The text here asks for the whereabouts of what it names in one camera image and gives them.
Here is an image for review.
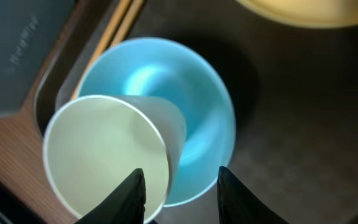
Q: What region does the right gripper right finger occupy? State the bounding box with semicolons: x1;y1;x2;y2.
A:
217;166;288;224

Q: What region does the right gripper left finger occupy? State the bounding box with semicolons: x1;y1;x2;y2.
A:
75;168;146;224

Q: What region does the white paper cup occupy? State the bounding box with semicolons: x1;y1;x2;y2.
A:
43;95;186;223

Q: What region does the blue bowl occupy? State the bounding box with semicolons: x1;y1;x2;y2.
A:
74;37;236;208

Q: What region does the wooden chopstick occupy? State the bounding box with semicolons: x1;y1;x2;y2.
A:
70;0;144;100
110;0;145;47

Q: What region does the yellow plate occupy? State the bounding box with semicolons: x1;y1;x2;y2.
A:
237;0;358;29

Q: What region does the grey dishwasher rack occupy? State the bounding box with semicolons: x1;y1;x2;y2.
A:
0;0;75;117

